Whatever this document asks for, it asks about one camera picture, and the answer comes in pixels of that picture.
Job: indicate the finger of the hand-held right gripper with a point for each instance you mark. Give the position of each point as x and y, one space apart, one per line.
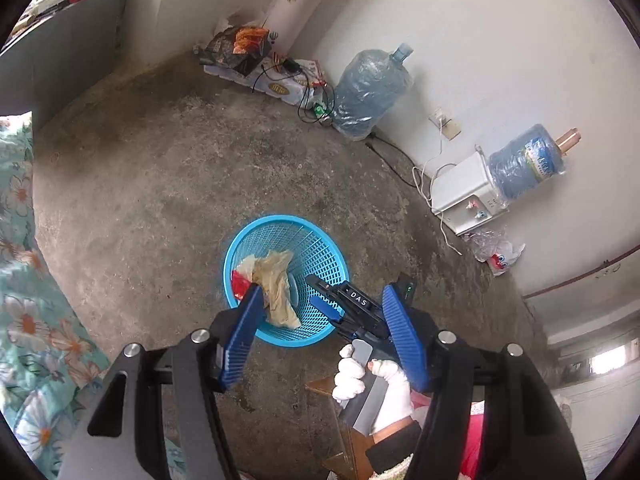
322 286
326 306

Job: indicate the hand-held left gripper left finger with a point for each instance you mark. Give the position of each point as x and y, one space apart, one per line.
241 335

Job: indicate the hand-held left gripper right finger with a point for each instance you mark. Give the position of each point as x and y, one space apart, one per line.
406 340

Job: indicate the blue plastic basket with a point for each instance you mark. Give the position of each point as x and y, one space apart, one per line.
310 255

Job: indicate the beige wrapper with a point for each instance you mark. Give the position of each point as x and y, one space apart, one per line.
277 285

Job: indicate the red wrapper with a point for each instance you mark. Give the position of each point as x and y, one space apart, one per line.
241 285

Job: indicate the person's right forearm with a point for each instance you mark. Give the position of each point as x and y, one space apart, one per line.
395 445

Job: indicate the person's right hand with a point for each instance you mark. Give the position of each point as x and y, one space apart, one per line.
397 395

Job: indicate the person's pink clothing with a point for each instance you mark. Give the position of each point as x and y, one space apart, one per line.
472 440

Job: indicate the crumpled clear plastic bag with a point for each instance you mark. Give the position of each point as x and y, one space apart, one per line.
495 255

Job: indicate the brown wooden stool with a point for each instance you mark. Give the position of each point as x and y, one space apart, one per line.
345 455

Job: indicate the white water dispenser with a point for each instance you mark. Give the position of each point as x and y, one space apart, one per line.
462 195

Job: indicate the clear empty water jug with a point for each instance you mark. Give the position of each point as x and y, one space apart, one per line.
370 95

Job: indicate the white bottle case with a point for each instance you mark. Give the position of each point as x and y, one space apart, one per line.
280 85

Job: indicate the floral blue blanket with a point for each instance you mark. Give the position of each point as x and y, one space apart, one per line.
30 310

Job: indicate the blue water jug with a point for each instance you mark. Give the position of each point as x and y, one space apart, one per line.
525 160

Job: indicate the dark snack bag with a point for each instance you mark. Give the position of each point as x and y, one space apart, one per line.
240 50

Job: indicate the grey side table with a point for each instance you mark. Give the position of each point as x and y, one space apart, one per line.
65 55

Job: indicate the reddish wall pipe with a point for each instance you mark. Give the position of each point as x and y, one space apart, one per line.
575 280

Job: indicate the wall socket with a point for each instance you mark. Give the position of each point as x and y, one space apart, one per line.
446 124

